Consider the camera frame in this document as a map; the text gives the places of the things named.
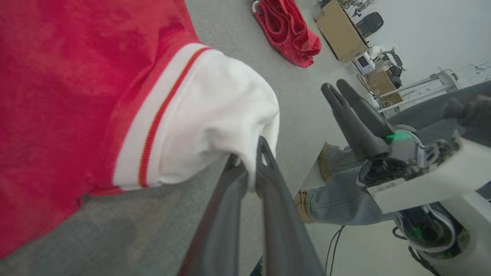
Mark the black bag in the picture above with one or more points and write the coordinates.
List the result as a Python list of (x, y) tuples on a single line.
[(395, 80)]

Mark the black mesh office chair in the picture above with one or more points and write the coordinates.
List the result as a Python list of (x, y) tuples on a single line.
[(370, 25)]

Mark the red shorts with white stripe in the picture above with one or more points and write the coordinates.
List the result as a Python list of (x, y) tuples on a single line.
[(287, 30)]

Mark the tan brown shoe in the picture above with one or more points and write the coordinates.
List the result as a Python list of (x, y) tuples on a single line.
[(303, 207), (324, 163)]

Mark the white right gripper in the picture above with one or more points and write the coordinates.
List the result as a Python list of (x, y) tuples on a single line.
[(422, 184)]

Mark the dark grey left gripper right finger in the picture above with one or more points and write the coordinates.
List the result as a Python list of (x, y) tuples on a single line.
[(282, 237)]

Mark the red shirt with white sleeves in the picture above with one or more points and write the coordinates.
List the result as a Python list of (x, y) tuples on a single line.
[(76, 96)]

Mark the small brown cardboard box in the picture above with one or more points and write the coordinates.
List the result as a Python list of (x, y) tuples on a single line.
[(379, 82)]

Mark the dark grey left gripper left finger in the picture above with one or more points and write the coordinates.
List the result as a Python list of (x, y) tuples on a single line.
[(218, 237)]

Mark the white metal rack frame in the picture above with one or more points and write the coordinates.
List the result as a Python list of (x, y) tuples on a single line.
[(445, 78)]

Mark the large brown cardboard box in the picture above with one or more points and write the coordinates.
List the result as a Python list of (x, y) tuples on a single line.
[(339, 30)]

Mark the white box device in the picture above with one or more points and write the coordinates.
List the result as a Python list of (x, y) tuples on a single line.
[(363, 62)]

